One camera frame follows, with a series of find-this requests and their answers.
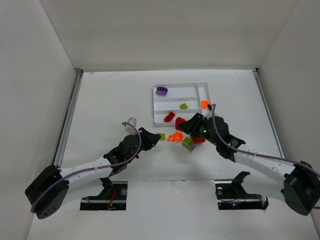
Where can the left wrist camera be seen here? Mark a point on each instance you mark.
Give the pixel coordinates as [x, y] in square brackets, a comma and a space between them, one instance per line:
[132, 121]

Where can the large red lego block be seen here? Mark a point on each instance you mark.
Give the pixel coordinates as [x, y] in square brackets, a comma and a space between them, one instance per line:
[198, 140]

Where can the green and purple lego stack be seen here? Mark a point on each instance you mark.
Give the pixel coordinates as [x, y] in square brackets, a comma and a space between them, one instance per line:
[188, 144]

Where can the orange round lego piece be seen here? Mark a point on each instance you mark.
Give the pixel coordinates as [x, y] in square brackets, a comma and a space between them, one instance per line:
[204, 104]

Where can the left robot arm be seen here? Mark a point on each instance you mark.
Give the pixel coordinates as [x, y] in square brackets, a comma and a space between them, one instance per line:
[55, 186]

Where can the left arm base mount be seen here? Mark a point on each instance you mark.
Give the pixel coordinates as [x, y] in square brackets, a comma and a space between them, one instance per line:
[113, 197]

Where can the lime green square lego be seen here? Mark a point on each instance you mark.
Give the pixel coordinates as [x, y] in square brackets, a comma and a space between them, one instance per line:
[162, 136]

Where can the purple round lego brick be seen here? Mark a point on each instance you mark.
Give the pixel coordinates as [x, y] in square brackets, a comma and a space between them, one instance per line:
[161, 91]

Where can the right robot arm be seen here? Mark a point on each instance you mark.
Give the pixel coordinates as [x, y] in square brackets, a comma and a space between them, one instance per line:
[295, 184]

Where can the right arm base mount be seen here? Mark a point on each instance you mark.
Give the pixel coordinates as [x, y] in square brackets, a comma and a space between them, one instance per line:
[232, 196]

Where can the red rounded lego brick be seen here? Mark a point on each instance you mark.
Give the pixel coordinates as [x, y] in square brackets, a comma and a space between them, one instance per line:
[178, 121]

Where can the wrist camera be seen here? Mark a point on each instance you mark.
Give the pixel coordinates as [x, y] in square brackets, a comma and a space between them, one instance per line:
[211, 111]
[132, 121]

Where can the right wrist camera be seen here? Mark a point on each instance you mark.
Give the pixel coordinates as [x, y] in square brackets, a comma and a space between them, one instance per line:
[211, 111]

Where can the orange flower lego piece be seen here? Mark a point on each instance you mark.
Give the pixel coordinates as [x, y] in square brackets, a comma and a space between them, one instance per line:
[175, 137]

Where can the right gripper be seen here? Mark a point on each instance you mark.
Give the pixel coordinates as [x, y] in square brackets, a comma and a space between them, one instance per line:
[195, 124]

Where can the small red lego brick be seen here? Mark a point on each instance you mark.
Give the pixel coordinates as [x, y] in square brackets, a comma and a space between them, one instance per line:
[169, 117]

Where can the white divided sorting tray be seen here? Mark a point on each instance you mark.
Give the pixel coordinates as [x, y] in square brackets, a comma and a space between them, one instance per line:
[182, 100]

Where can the small lime green lego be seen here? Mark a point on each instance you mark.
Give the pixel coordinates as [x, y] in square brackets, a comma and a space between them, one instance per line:
[183, 106]

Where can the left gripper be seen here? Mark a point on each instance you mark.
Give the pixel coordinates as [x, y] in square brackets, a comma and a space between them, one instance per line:
[144, 138]

